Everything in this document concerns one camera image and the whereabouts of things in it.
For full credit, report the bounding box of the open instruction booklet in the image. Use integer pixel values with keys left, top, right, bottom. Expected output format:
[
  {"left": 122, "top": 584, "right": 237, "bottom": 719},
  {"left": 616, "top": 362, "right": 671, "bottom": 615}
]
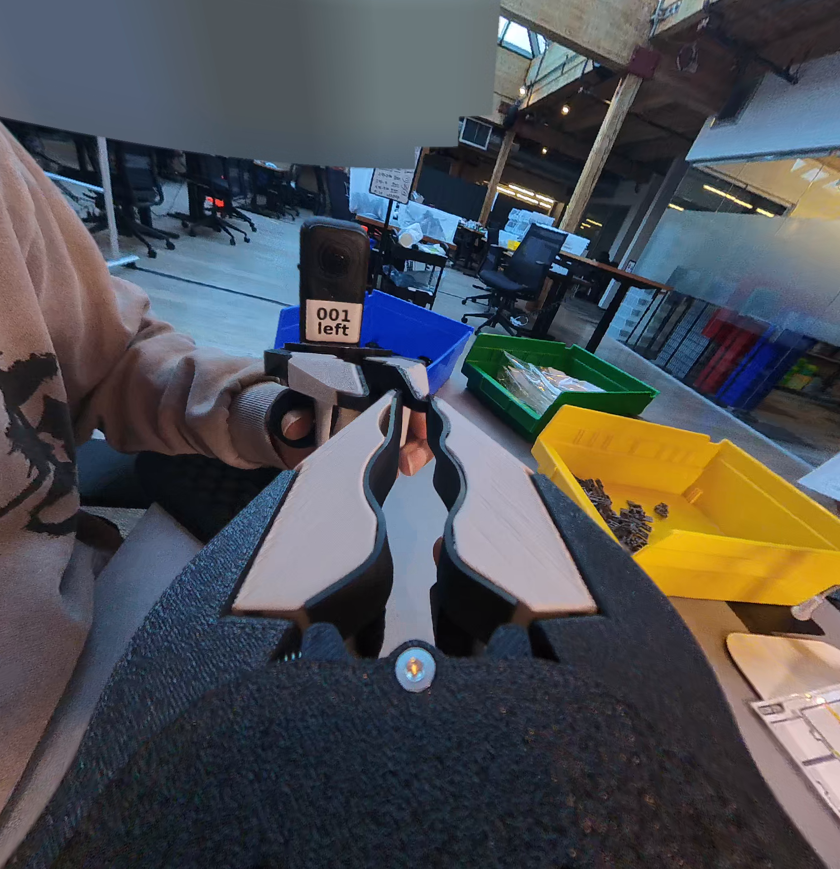
[{"left": 797, "top": 441, "right": 840, "bottom": 508}]

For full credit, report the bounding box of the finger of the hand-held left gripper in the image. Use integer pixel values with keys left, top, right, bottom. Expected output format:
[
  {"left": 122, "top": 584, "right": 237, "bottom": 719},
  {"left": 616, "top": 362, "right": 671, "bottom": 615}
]
[
  {"left": 286, "top": 353, "right": 369, "bottom": 410},
  {"left": 389, "top": 356, "right": 432, "bottom": 403}
]

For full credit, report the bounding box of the person's left hand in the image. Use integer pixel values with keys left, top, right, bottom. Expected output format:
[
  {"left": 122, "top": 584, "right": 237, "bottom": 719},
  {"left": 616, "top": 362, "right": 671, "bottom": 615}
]
[{"left": 278, "top": 404, "right": 442, "bottom": 568}]

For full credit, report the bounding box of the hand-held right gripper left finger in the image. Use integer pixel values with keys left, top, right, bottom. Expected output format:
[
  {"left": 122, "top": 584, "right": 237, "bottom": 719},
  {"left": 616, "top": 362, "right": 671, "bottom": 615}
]
[{"left": 231, "top": 390, "right": 403, "bottom": 632}]

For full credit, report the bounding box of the whiteboard sign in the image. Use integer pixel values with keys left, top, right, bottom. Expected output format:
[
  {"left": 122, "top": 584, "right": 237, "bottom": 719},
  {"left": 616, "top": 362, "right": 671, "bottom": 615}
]
[{"left": 369, "top": 166, "right": 418, "bottom": 205}]

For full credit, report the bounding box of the stack of coloured storage bins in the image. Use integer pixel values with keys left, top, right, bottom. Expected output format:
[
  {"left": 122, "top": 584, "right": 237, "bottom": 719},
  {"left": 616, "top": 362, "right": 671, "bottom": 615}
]
[{"left": 664, "top": 299, "right": 825, "bottom": 415}]

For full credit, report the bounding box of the stack of clear storage boxes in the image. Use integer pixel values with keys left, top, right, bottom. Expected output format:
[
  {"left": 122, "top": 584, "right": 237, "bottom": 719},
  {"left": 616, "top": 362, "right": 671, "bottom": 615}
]
[{"left": 498, "top": 207, "right": 590, "bottom": 255}]

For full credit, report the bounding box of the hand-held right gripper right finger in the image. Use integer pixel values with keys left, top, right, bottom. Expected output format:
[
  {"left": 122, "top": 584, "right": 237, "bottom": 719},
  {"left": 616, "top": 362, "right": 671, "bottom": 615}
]
[{"left": 430, "top": 397, "right": 599, "bottom": 646}]

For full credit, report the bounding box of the beige book stand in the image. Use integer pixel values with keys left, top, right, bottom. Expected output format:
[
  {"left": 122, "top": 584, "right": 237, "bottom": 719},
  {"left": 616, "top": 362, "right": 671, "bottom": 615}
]
[{"left": 725, "top": 580, "right": 840, "bottom": 703}]

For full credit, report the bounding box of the bundle of clear bags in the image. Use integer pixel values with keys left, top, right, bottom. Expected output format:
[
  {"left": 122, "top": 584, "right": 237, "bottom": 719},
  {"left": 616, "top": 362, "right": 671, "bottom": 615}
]
[{"left": 498, "top": 349, "right": 605, "bottom": 416}]

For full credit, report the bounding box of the grey desk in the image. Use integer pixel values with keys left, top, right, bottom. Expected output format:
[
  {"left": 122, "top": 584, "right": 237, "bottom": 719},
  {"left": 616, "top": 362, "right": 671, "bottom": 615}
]
[{"left": 87, "top": 380, "right": 840, "bottom": 869}]

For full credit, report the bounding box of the green plastic bin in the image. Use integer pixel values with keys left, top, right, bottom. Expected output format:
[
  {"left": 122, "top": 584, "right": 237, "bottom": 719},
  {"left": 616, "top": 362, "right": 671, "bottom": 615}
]
[{"left": 461, "top": 333, "right": 660, "bottom": 444}]

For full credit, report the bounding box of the white plastic sheet cover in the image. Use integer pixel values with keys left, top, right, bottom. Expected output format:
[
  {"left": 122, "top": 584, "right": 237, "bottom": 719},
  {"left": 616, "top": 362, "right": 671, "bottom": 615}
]
[{"left": 348, "top": 170, "right": 461, "bottom": 245}]

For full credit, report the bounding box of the yellow plastic bin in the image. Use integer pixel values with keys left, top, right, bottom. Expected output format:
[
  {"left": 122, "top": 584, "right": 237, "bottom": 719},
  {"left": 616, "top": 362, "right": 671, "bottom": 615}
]
[{"left": 532, "top": 406, "right": 840, "bottom": 606}]

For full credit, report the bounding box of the wooden background table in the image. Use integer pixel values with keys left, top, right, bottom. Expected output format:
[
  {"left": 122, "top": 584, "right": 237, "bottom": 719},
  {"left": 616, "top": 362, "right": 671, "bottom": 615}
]
[{"left": 556, "top": 248, "right": 673, "bottom": 354}]

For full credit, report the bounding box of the person's hoodie torso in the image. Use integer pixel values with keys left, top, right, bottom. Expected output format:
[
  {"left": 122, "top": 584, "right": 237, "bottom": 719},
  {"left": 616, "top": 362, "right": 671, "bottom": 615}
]
[{"left": 0, "top": 114, "right": 163, "bottom": 850}]

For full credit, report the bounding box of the heap of dark grey bricks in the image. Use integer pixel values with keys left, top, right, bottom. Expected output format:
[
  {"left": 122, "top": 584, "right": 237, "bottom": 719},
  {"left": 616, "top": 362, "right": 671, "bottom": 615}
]
[{"left": 576, "top": 477, "right": 670, "bottom": 553}]

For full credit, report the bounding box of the blue plastic bin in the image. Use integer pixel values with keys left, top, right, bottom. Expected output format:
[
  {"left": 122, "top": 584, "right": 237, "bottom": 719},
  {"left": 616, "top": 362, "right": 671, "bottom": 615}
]
[{"left": 274, "top": 288, "right": 475, "bottom": 396}]

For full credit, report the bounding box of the person's left forearm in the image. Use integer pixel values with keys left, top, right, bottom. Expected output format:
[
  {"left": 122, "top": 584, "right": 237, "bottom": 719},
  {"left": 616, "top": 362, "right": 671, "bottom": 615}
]
[{"left": 121, "top": 319, "right": 289, "bottom": 471}]

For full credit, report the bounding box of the black utility cart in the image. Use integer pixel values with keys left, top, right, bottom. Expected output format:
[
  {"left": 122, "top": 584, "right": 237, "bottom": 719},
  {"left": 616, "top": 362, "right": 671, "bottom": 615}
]
[{"left": 375, "top": 227, "right": 451, "bottom": 312}]

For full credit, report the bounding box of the sticker sheet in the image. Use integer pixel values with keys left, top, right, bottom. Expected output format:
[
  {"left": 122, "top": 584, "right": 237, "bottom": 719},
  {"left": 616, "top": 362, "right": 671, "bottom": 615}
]
[{"left": 749, "top": 682, "right": 840, "bottom": 837}]

